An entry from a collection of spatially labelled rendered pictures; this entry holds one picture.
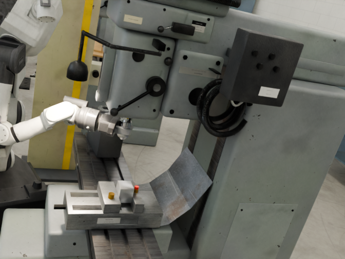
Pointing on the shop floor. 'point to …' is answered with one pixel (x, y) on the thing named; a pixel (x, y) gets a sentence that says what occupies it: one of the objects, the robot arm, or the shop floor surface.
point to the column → (263, 173)
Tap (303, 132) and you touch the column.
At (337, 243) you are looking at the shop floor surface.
